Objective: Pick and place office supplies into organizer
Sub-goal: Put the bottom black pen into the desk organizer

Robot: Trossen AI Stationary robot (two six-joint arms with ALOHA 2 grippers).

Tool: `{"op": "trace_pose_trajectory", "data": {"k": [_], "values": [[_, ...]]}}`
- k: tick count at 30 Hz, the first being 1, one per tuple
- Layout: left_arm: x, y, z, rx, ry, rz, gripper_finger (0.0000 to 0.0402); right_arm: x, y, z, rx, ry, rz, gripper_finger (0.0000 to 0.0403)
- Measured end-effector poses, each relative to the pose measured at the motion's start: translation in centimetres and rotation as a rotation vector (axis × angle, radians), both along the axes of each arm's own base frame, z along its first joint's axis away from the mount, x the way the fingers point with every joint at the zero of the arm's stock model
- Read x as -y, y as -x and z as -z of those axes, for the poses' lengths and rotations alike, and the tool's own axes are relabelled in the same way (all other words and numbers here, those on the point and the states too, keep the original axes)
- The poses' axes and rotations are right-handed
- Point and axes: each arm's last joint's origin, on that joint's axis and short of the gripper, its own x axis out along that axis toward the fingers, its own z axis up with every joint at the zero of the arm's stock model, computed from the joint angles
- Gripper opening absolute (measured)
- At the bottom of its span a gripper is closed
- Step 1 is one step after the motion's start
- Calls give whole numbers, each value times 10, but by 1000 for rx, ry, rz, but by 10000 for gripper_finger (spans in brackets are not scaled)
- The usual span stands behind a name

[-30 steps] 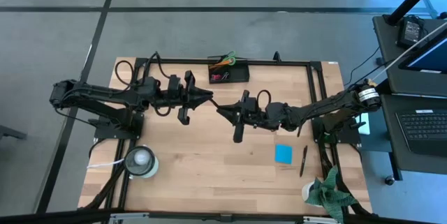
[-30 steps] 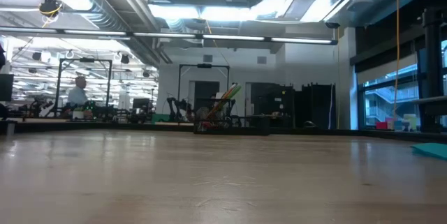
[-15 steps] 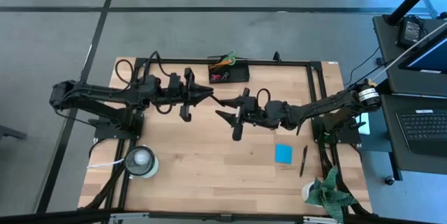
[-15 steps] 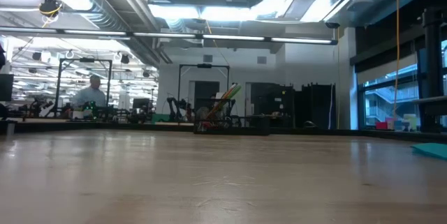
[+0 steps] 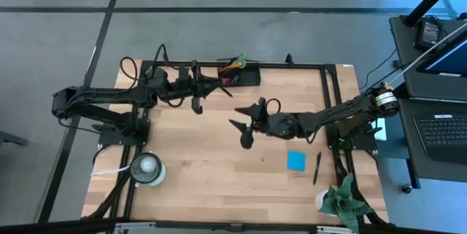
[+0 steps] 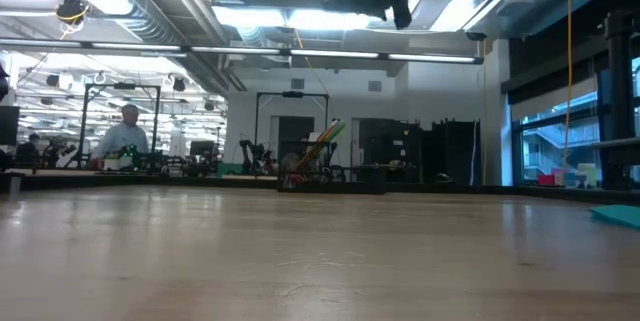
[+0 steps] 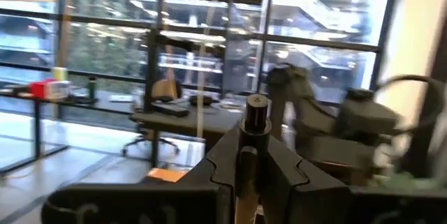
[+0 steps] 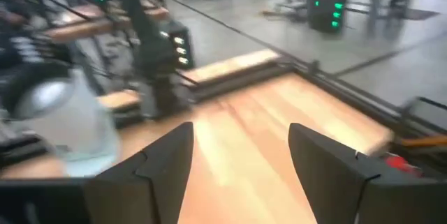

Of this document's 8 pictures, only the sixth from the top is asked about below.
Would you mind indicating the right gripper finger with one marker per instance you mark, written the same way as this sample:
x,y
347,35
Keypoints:
x,y
403,11

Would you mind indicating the background black robot arm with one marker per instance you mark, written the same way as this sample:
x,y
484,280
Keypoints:
x,y
255,153

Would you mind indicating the black mesh desk organizer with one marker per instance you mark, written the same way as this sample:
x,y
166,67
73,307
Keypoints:
x,y
360,181

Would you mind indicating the long ceiling light fixture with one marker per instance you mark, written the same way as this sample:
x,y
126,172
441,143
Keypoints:
x,y
330,54

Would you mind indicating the black cabinets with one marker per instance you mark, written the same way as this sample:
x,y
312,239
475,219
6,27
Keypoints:
x,y
450,151

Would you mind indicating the red bin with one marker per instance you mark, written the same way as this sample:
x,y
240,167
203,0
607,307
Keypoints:
x,y
546,180

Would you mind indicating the black stand pole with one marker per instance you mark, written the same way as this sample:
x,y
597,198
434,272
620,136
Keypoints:
x,y
619,111

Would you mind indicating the person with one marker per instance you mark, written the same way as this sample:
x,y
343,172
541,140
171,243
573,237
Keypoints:
x,y
122,141
29,148

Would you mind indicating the blue sticky note pad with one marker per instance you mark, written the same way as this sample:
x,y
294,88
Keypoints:
x,y
620,216

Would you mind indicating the dark monitor screen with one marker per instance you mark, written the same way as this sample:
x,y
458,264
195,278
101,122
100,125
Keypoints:
x,y
9,125

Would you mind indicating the black gantry frame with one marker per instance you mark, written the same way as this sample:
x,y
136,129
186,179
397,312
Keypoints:
x,y
124,86
292,94

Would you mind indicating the window with dark frame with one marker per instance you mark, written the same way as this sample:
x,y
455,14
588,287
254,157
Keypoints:
x,y
550,151

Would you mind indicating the black aluminium table frame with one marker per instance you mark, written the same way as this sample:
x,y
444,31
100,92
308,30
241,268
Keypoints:
x,y
500,189

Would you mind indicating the large silver air duct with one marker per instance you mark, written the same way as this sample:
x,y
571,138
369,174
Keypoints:
x,y
130,6

